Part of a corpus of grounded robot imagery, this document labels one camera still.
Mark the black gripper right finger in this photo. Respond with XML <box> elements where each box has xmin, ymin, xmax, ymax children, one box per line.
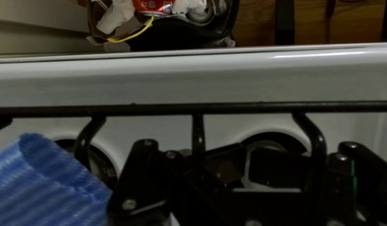
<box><xmin>248</xmin><ymin>140</ymin><xmax>387</xmax><ymax>226</ymax></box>

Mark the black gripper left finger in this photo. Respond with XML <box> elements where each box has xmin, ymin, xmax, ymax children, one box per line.
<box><xmin>108</xmin><ymin>139</ymin><xmax>248</xmax><ymax>226</ymax></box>

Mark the blue striped cloth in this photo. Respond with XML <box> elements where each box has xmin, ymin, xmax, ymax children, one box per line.
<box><xmin>0</xmin><ymin>131</ymin><xmax>115</xmax><ymax>226</ymax></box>

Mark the black stove grate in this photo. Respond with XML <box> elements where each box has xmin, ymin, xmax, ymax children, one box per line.
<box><xmin>0</xmin><ymin>99</ymin><xmax>387</xmax><ymax>198</ymax></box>

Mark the black round stove burner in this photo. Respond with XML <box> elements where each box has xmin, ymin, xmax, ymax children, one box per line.
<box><xmin>242</xmin><ymin>130</ymin><xmax>309</xmax><ymax>158</ymax></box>
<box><xmin>54</xmin><ymin>136</ymin><xmax>120</xmax><ymax>190</ymax></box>

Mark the white stove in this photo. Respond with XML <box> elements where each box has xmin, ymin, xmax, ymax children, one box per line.
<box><xmin>0</xmin><ymin>41</ymin><xmax>387</xmax><ymax>193</ymax></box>

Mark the black trash bag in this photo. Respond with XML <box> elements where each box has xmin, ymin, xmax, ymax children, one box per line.
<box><xmin>85</xmin><ymin>0</ymin><xmax>240</xmax><ymax>52</ymax></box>

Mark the crumpled white paper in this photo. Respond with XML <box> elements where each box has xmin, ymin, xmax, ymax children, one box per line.
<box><xmin>95</xmin><ymin>0</ymin><xmax>136</xmax><ymax>35</ymax></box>

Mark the red can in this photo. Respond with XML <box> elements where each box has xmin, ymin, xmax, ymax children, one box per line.
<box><xmin>133</xmin><ymin>0</ymin><xmax>174</xmax><ymax>15</ymax></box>

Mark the yellow tie string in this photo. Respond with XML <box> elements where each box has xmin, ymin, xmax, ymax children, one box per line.
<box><xmin>106</xmin><ymin>15</ymin><xmax>156</xmax><ymax>45</ymax></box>

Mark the black vertical post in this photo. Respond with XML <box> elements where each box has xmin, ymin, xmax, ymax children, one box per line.
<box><xmin>274</xmin><ymin>0</ymin><xmax>297</xmax><ymax>45</ymax></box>

